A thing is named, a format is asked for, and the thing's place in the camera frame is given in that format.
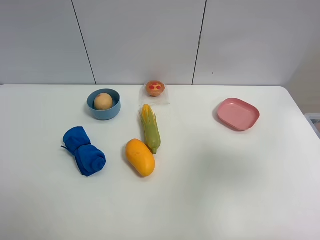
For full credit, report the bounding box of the tan round peach fruit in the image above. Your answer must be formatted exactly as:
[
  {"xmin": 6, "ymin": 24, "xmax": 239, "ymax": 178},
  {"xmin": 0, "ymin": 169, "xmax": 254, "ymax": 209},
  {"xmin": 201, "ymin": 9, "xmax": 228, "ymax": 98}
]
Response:
[{"xmin": 93, "ymin": 92, "xmax": 113, "ymax": 111}]

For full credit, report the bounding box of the corn cob with green husk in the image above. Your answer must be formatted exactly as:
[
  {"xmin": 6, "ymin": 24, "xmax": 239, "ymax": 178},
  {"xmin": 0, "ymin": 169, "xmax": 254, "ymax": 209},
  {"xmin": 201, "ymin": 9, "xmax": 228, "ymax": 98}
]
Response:
[{"xmin": 140, "ymin": 104, "xmax": 161, "ymax": 155}]

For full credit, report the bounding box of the clear plastic tart wrapper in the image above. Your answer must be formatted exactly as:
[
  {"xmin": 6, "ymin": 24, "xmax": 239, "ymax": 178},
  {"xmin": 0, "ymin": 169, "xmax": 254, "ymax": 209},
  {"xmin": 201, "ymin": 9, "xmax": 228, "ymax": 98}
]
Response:
[{"xmin": 138, "ymin": 85, "xmax": 170, "ymax": 106}]

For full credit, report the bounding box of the small fruit tart pastry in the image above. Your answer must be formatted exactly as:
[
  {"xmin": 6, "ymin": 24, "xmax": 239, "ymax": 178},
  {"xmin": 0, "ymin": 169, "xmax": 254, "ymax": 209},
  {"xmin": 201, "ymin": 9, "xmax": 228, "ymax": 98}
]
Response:
[{"xmin": 145, "ymin": 81, "xmax": 166, "ymax": 97}]

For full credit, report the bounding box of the orange yellow mango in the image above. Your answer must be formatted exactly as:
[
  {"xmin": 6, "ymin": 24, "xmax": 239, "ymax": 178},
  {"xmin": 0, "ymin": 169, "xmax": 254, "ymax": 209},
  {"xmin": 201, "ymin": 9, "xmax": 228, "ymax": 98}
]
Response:
[{"xmin": 125, "ymin": 138, "xmax": 156, "ymax": 177}]

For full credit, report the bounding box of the blue plastic bowl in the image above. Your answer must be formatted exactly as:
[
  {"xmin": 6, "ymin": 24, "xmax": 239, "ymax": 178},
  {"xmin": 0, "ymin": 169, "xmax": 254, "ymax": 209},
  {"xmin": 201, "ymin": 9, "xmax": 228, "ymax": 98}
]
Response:
[{"xmin": 87, "ymin": 88, "xmax": 121, "ymax": 121}]

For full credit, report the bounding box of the pink plastic plate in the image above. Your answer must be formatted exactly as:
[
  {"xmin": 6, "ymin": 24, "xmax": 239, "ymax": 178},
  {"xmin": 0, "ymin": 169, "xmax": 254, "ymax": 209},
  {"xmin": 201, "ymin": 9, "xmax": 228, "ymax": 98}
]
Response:
[{"xmin": 216, "ymin": 98, "xmax": 260, "ymax": 132}]

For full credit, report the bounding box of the blue rolled cloth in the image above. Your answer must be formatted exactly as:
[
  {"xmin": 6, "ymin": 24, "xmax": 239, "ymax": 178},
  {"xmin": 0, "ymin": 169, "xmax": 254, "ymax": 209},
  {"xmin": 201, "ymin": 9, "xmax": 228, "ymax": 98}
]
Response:
[{"xmin": 62, "ymin": 126, "xmax": 106, "ymax": 177}]

